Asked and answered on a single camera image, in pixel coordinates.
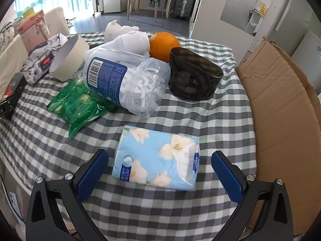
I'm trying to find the orange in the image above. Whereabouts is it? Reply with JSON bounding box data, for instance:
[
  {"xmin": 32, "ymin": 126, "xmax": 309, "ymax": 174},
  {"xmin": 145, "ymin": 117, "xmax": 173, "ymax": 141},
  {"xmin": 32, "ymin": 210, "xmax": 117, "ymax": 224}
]
[{"xmin": 149, "ymin": 32, "xmax": 180, "ymax": 63}]

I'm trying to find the roll of beige tape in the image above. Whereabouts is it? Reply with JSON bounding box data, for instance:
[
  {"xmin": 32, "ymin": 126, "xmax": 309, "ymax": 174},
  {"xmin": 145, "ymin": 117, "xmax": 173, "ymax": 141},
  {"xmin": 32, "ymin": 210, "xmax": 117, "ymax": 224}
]
[{"xmin": 48, "ymin": 35, "xmax": 90, "ymax": 82}]

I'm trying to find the green wet wipes packet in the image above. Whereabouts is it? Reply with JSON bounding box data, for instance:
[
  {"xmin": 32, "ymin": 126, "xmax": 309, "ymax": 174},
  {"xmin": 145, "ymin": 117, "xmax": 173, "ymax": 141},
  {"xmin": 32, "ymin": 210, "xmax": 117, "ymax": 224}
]
[{"xmin": 47, "ymin": 78, "xmax": 118, "ymax": 138}]

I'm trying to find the white bear figurine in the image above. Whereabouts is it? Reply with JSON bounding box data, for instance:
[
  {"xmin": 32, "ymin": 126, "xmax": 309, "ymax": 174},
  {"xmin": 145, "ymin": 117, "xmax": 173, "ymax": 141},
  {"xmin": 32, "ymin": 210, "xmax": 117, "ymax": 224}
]
[{"xmin": 104, "ymin": 20, "xmax": 139, "ymax": 43}]

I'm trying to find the floral blanket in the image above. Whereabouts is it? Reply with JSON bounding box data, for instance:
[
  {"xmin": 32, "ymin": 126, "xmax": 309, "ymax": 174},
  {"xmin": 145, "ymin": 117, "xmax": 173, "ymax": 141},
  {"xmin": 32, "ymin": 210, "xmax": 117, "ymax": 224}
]
[{"xmin": 0, "ymin": 17, "xmax": 25, "ymax": 53}]

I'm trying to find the grey drawer unit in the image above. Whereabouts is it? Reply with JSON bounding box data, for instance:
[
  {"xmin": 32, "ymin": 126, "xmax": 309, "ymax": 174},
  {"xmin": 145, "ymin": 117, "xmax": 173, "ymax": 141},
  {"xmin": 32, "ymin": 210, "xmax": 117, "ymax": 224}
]
[
  {"xmin": 185, "ymin": 0, "xmax": 198, "ymax": 20},
  {"xmin": 173, "ymin": 0, "xmax": 187, "ymax": 18}
]

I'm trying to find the pink water bottle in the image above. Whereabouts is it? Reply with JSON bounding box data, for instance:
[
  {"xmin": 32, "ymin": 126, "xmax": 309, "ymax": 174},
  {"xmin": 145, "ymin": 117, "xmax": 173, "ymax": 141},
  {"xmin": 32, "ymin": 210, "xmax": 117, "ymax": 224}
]
[{"xmin": 17, "ymin": 6, "xmax": 51, "ymax": 53}]

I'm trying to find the white sofa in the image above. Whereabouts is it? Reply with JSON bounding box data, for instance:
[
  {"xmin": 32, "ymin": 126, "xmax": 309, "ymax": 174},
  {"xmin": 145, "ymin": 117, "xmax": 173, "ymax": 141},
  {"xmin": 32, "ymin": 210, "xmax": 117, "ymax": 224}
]
[{"xmin": 0, "ymin": 7, "xmax": 69, "ymax": 101}]

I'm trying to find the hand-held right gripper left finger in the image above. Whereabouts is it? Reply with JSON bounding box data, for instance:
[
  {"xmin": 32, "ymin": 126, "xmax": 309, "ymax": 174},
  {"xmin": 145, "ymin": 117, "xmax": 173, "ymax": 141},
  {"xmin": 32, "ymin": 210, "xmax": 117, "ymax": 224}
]
[{"xmin": 25, "ymin": 149, "xmax": 109, "ymax": 241}]

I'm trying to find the blue floral tissue pack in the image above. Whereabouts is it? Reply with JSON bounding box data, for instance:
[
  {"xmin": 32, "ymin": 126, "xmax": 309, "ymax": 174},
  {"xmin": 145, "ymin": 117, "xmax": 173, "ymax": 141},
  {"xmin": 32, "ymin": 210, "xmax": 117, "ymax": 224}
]
[{"xmin": 112, "ymin": 125, "xmax": 200, "ymax": 191}]

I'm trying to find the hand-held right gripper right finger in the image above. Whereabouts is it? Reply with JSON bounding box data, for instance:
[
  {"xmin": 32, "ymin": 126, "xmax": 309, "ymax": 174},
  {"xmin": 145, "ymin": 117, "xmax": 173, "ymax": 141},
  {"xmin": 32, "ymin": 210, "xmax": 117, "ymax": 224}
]
[{"xmin": 211, "ymin": 150, "xmax": 294, "ymax": 241}]

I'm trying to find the white suitcase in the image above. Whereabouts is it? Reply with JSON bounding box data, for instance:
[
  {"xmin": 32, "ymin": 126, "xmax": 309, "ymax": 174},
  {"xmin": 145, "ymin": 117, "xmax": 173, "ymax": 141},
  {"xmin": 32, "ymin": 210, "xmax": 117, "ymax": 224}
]
[{"xmin": 93, "ymin": 0, "xmax": 104, "ymax": 15}]

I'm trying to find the cardboard box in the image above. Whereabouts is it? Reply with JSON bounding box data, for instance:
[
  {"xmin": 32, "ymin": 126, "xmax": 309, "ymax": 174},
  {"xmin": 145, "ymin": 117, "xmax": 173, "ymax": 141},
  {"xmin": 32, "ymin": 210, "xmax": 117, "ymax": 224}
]
[{"xmin": 235, "ymin": 36, "xmax": 321, "ymax": 236}]

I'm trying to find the dark translucent plastic container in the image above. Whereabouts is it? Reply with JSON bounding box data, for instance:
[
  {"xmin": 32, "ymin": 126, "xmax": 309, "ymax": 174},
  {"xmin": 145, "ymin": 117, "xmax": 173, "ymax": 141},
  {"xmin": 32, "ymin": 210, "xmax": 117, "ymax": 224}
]
[{"xmin": 168, "ymin": 47, "xmax": 224, "ymax": 102}]

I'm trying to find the clear jar of white hooks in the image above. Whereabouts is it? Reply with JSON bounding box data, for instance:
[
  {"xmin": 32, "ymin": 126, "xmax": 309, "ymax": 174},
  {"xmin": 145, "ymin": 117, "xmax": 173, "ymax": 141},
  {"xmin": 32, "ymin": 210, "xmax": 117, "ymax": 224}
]
[{"xmin": 83, "ymin": 49, "xmax": 171, "ymax": 118}]

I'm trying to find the wooden chair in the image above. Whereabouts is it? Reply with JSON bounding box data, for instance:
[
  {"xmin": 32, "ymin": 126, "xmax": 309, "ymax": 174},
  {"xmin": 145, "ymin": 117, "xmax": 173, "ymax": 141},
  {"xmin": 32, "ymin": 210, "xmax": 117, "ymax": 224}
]
[{"xmin": 127, "ymin": 0, "xmax": 166, "ymax": 23}]

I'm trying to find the white wardrobe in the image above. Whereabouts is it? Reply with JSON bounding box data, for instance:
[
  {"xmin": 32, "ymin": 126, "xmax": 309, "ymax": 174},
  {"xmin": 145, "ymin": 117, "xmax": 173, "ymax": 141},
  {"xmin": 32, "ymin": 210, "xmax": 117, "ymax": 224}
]
[{"xmin": 189, "ymin": 0, "xmax": 294, "ymax": 53}]

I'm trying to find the grey checkered tablecloth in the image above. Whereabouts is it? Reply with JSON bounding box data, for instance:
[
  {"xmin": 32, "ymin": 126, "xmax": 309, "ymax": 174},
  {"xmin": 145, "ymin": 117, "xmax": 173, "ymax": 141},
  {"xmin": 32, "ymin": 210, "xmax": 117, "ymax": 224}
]
[{"xmin": 0, "ymin": 31, "xmax": 259, "ymax": 241}]

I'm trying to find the black box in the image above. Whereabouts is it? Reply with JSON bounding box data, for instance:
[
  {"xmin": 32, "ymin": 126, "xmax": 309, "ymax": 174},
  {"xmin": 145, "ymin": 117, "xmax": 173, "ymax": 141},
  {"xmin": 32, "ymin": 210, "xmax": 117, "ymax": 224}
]
[{"xmin": 0, "ymin": 71, "xmax": 27, "ymax": 121}]

